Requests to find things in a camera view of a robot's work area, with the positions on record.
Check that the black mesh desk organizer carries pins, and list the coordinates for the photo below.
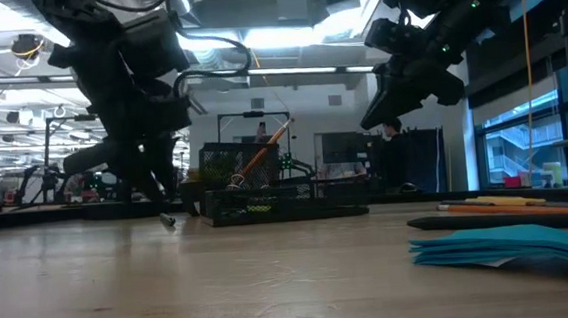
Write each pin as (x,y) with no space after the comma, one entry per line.
(317,199)

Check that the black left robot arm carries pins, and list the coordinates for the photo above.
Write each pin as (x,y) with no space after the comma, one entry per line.
(102,66)

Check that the black metal camera rig frame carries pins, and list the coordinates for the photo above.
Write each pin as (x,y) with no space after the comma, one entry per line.
(68,118)
(253,114)

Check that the large window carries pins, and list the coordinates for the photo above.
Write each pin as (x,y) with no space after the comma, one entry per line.
(513,138)

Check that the yellow sticky note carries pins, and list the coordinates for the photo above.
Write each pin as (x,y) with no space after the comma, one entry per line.
(260,208)

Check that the ceiling dome camera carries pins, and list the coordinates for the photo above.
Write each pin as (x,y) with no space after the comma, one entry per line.
(25,46)

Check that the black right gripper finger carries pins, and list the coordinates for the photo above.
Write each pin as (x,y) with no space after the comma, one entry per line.
(395,98)
(451,92)

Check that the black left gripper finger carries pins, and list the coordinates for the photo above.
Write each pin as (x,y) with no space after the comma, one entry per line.
(96,159)
(161,162)

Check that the person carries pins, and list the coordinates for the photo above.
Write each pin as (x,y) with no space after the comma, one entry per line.
(394,161)

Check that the small black domed object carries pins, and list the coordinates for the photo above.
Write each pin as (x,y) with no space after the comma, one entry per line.
(409,188)

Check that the orange pencil with eraser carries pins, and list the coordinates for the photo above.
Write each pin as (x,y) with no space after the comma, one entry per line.
(518,209)
(263,153)

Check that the small red box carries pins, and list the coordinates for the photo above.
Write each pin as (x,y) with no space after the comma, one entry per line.
(512,182)

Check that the black table edge rail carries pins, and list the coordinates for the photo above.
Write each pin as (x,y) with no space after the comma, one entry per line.
(67,214)

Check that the ceiling tube light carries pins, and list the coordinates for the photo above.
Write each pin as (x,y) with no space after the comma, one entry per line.
(298,71)

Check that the black curtain panel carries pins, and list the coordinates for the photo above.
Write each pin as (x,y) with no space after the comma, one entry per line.
(427,159)

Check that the pale green container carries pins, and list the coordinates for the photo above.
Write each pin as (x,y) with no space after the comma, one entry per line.
(555,174)

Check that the blue sticky note pad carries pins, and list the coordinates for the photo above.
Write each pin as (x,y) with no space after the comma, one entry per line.
(520,245)

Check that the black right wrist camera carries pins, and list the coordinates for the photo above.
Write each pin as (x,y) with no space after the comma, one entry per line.
(388,36)

